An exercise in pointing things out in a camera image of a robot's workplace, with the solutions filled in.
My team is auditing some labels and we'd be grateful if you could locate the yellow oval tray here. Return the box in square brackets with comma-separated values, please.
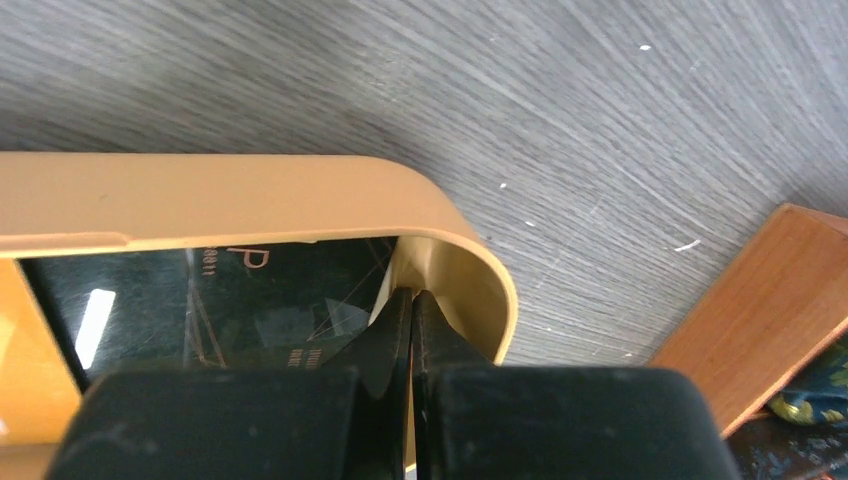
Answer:
[1, 152, 518, 479]

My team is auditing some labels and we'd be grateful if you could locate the credit card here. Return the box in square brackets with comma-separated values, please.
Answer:
[21, 237, 396, 387]

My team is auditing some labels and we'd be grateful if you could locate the orange compartment organizer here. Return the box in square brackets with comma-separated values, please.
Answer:
[649, 204, 847, 437]

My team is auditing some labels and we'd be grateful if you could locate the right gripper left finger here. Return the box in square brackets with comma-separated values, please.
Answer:
[46, 288, 414, 479]

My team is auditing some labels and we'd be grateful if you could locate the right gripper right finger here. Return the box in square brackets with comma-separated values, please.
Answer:
[411, 291, 739, 479]

